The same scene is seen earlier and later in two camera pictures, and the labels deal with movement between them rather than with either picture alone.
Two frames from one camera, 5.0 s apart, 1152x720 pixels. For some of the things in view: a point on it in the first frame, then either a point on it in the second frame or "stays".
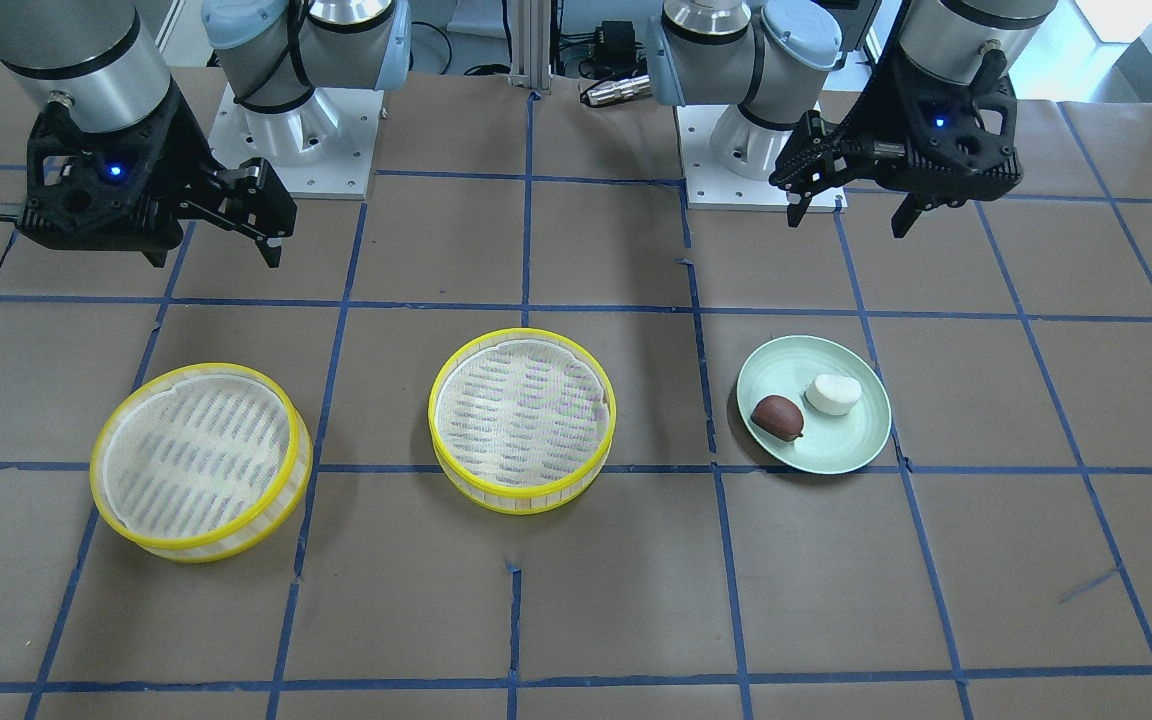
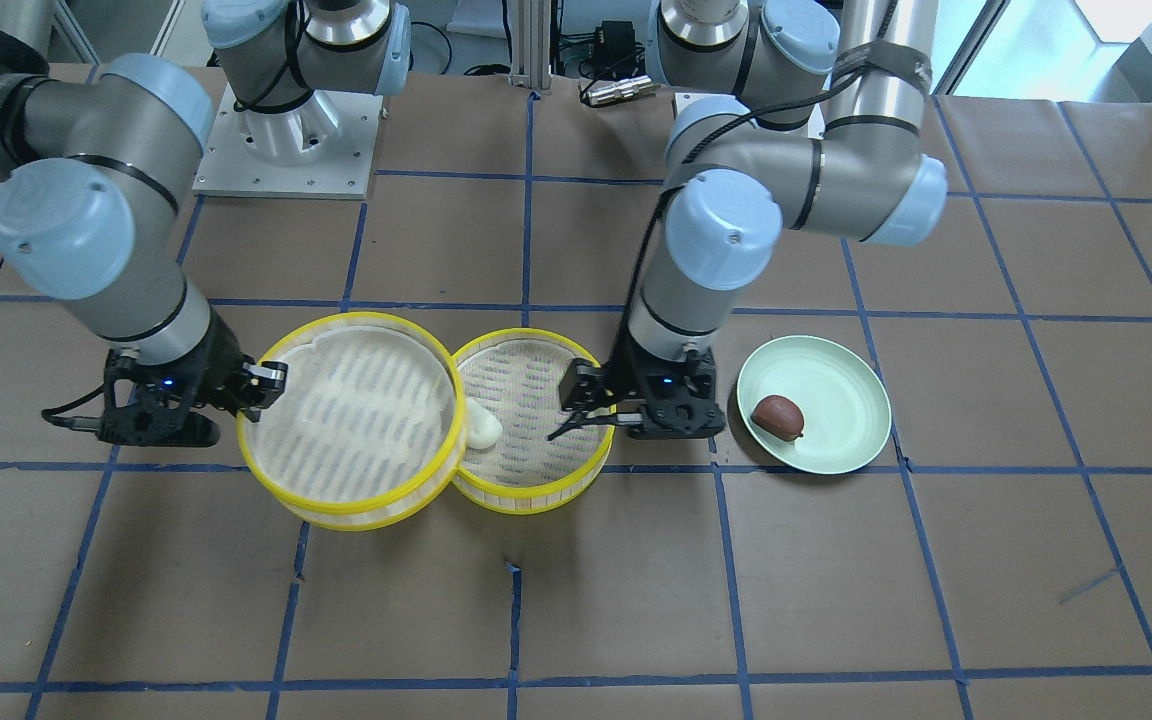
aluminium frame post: (530, 45) stays
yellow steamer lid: (203, 462) -> (370, 431)
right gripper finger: (250, 199) -> (266, 382)
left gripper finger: (904, 217) -> (582, 419)
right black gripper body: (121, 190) -> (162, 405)
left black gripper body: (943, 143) -> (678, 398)
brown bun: (779, 415) stays
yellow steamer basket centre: (521, 420) stays
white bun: (833, 394) -> (482, 428)
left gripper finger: (820, 152) -> (585, 385)
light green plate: (828, 443) stays
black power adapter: (615, 44) stays
